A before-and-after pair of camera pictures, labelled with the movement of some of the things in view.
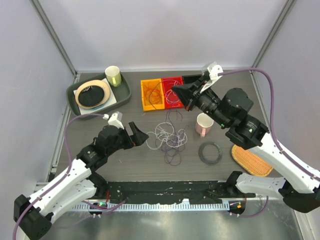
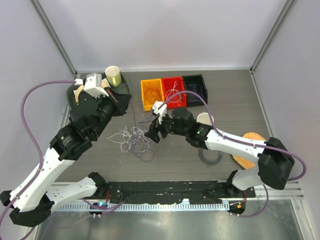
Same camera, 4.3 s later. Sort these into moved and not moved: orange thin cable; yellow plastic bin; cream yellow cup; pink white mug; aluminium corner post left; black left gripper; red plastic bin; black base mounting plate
Moved: black left gripper
Not moved: orange thin cable; aluminium corner post left; cream yellow cup; yellow plastic bin; red plastic bin; black base mounting plate; pink white mug
